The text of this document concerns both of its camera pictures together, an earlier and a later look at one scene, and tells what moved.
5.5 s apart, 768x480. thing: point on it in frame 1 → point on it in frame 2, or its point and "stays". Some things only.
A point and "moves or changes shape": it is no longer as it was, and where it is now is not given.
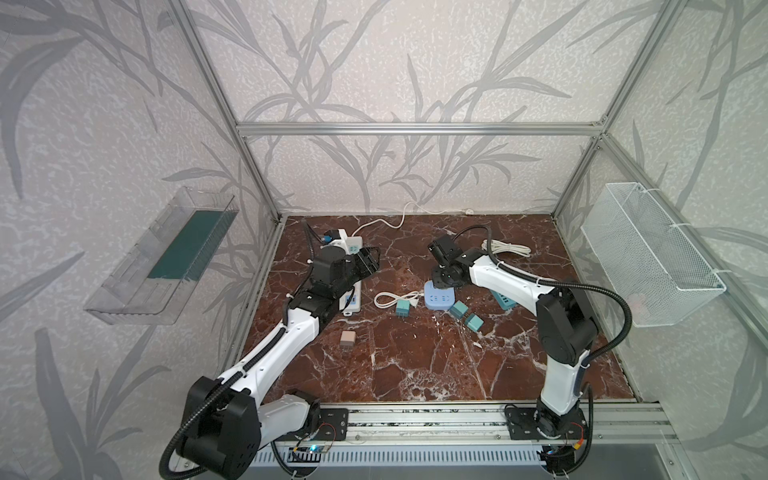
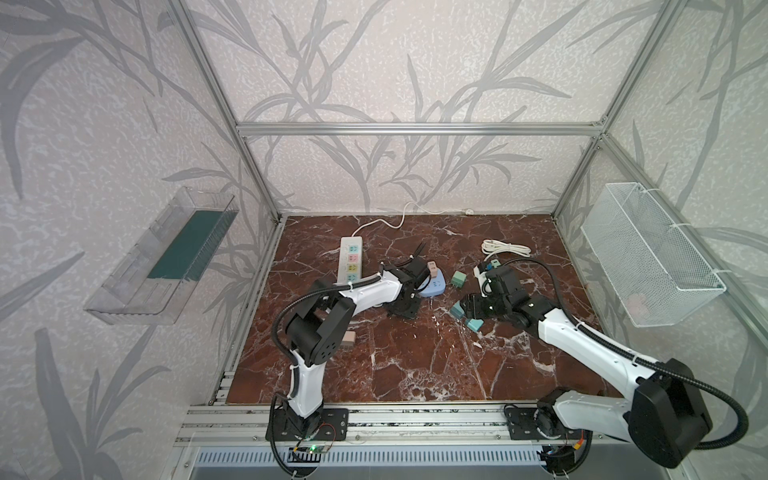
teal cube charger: [474, 322] stays
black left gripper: [364, 262] → [411, 274]
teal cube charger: [459, 309] stays
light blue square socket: [438, 299] moves or changes shape
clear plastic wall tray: [154, 276] stays
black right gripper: [444, 275] → [480, 303]
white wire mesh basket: [656, 276] stays
